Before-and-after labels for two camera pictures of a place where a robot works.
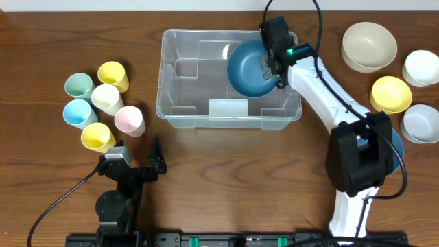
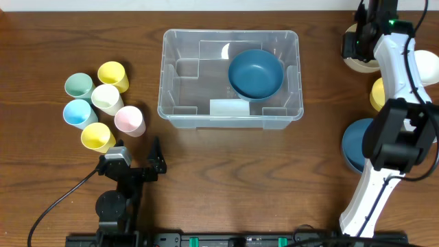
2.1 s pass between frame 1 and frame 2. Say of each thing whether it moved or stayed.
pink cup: stayed
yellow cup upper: stayed
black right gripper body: moved
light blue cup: stayed
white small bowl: stayed
